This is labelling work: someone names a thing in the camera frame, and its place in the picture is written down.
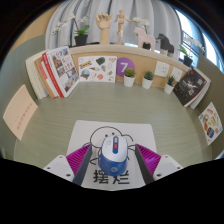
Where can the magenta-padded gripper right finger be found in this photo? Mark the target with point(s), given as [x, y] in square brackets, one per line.
[166, 165]

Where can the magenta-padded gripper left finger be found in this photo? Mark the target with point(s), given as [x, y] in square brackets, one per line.
[60, 166]

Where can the blue and white computer mouse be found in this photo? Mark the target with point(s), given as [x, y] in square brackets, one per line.
[112, 160]

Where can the white cartoon-print mouse pad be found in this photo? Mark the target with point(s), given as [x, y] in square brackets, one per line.
[80, 133]

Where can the colourful sticker sheet card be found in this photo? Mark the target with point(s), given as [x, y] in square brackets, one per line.
[210, 123]

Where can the beige booklet with red text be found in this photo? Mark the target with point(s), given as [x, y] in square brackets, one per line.
[20, 111]

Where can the small plant in white pot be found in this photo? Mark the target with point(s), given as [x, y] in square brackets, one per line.
[169, 89]
[129, 81]
[147, 84]

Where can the black-cover book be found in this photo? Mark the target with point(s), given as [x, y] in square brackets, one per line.
[190, 86]

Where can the thin white red-spined book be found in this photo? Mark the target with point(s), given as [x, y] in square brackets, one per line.
[45, 78]

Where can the tall red-spined book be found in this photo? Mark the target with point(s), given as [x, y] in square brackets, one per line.
[50, 73]

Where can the thick white book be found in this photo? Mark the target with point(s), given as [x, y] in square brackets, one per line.
[33, 76]

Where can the green desk partition panel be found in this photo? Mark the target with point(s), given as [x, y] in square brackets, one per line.
[13, 66]
[215, 83]

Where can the photo-cover book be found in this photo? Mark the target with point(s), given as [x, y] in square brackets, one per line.
[65, 70]

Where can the brown kraft-cover book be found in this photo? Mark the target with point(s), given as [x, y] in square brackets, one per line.
[39, 71]

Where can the white card with stickers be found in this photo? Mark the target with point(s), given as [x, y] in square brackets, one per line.
[96, 68]

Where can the white orchid in dark pot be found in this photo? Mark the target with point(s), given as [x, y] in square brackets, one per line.
[187, 60]

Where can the purple round number sign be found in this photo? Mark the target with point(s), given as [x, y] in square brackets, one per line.
[124, 66]

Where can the wooden desk back shelf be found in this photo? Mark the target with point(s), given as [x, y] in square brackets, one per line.
[143, 56]

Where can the black horse figure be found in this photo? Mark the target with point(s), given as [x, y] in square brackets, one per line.
[165, 43]

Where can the white orchid in black pot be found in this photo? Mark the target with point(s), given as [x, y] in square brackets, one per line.
[81, 40]

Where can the window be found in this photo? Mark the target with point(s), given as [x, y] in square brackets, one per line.
[208, 43]

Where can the pink horse figure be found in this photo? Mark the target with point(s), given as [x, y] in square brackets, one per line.
[144, 38]

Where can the white orchid behind pink horse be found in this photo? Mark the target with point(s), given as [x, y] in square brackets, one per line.
[142, 22]

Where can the wooden hand model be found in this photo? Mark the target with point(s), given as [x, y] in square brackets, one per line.
[104, 28]

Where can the wooden artist mannequin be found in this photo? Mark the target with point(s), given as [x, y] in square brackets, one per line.
[121, 26]

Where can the grey curtain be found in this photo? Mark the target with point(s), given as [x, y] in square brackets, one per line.
[160, 16]

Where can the white wall socket plate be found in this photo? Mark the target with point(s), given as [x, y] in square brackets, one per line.
[161, 69]
[176, 73]

